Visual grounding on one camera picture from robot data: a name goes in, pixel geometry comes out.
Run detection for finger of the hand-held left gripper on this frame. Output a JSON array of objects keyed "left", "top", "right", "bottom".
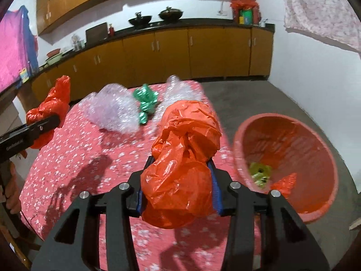
[{"left": 27, "top": 115, "right": 61, "bottom": 140}]

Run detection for black pot with lid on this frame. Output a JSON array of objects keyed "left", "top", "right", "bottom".
[{"left": 158, "top": 6, "right": 184, "bottom": 21}]

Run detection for pink and blue cloth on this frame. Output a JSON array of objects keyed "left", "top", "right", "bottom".
[{"left": 0, "top": 6, "right": 38, "bottom": 91}]

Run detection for shiny green foil bag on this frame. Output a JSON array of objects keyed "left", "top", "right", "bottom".
[{"left": 132, "top": 84, "right": 162, "bottom": 125}]

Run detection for clear jar with plastic bag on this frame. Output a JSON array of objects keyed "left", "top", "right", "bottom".
[{"left": 70, "top": 34, "right": 85, "bottom": 51}]

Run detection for wooden cabinets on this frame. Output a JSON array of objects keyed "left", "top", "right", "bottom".
[
  {"left": 31, "top": 27, "right": 274, "bottom": 102},
  {"left": 36, "top": 0, "right": 263, "bottom": 36}
]

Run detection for red floral tablecloth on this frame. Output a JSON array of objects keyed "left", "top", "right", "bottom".
[{"left": 20, "top": 80, "right": 263, "bottom": 271}]

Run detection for green basin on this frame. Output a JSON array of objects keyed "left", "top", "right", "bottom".
[{"left": 45, "top": 54, "right": 64, "bottom": 65}]

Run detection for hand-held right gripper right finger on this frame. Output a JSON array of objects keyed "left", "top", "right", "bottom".
[{"left": 207, "top": 159, "right": 330, "bottom": 271}]

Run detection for red bag with boxes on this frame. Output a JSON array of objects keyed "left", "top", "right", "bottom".
[{"left": 230, "top": 0, "right": 261, "bottom": 24}]

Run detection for red plastic basket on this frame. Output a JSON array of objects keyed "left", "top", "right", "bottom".
[{"left": 233, "top": 113, "right": 339, "bottom": 224}]

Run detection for brown cutting board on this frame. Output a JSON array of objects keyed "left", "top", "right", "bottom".
[{"left": 85, "top": 22, "right": 109, "bottom": 43}]

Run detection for small clear bubble wrap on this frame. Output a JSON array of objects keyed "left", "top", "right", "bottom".
[{"left": 156, "top": 75, "right": 204, "bottom": 111}]

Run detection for large clear bubble wrap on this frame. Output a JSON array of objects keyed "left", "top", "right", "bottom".
[{"left": 80, "top": 83, "right": 141, "bottom": 134}]

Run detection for black wok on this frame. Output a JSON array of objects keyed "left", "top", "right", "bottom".
[{"left": 128, "top": 12, "right": 153, "bottom": 27}]

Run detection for pink floral hanging sheet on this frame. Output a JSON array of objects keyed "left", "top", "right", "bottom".
[{"left": 282, "top": 0, "right": 361, "bottom": 53}]

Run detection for yellow-green plastic bag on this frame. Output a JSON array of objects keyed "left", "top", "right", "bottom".
[{"left": 248, "top": 161, "right": 273, "bottom": 188}]

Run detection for wooden lower cabinets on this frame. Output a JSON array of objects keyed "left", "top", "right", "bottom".
[{"left": 31, "top": 27, "right": 274, "bottom": 102}]

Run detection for black kitchen countertop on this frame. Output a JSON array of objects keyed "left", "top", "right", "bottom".
[{"left": 37, "top": 18, "right": 275, "bottom": 74}]

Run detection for person's left hand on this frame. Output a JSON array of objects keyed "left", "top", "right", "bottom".
[{"left": 5, "top": 161, "right": 22, "bottom": 215}]

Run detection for red plastic bag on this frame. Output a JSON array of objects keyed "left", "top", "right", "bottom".
[
  {"left": 140, "top": 99, "right": 222, "bottom": 230},
  {"left": 26, "top": 75, "right": 71, "bottom": 150},
  {"left": 271, "top": 173, "right": 298, "bottom": 199}
]

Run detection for wooden upper cabinets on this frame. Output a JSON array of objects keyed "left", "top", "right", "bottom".
[{"left": 36, "top": 0, "right": 263, "bottom": 36}]

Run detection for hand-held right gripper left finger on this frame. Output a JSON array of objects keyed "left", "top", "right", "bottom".
[{"left": 31, "top": 155, "right": 155, "bottom": 271}]

